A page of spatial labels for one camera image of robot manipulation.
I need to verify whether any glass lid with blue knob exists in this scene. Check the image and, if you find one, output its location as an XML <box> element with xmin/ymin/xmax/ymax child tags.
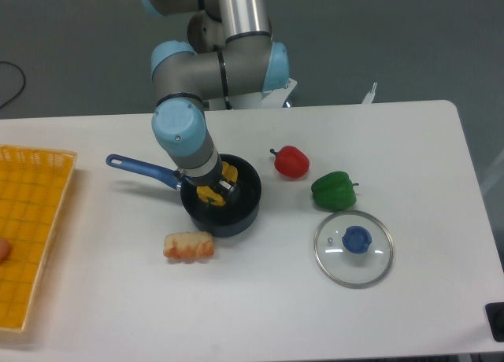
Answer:
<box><xmin>313</xmin><ymin>210</ymin><xmax>395</xmax><ymax>289</ymax></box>

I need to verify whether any yellow plastic basket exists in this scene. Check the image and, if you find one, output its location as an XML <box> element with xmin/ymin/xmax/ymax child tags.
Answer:
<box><xmin>1</xmin><ymin>145</ymin><xmax>77</xmax><ymax>333</ymax></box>

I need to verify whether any black cable on floor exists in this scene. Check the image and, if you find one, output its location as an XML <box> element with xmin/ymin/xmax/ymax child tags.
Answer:
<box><xmin>0</xmin><ymin>61</ymin><xmax>27</xmax><ymax>110</ymax></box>

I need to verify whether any toy bread roll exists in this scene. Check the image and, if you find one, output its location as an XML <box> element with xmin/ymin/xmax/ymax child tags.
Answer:
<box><xmin>163</xmin><ymin>231</ymin><xmax>214</xmax><ymax>260</ymax></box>

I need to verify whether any orange object in basket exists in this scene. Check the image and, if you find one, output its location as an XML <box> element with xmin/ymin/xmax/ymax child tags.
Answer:
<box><xmin>0</xmin><ymin>238</ymin><xmax>11</xmax><ymax>261</ymax></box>

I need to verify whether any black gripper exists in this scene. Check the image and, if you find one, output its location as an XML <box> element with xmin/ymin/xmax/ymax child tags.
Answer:
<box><xmin>173</xmin><ymin>159</ymin><xmax>237</xmax><ymax>205</ymax></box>

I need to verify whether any green bell pepper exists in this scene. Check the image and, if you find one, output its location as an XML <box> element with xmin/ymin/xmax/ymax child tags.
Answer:
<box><xmin>310</xmin><ymin>171</ymin><xmax>358</xmax><ymax>212</ymax></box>

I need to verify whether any black device at table edge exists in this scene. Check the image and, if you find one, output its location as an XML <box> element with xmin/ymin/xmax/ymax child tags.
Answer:
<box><xmin>485</xmin><ymin>302</ymin><xmax>504</xmax><ymax>342</ymax></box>

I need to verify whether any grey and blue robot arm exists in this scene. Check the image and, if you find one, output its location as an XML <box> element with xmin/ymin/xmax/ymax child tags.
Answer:
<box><xmin>142</xmin><ymin>0</ymin><xmax>289</xmax><ymax>201</ymax></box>

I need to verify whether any dark pot with blue handle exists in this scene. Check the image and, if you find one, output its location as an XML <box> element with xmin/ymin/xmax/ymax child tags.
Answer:
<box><xmin>106</xmin><ymin>153</ymin><xmax>262</xmax><ymax>238</ymax></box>

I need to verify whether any yellow bell pepper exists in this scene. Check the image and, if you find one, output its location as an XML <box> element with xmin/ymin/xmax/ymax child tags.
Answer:
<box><xmin>196</xmin><ymin>161</ymin><xmax>239</xmax><ymax>207</ymax></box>

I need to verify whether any red bell pepper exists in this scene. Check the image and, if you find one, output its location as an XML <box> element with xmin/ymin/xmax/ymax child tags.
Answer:
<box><xmin>269</xmin><ymin>146</ymin><xmax>310</xmax><ymax>179</ymax></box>

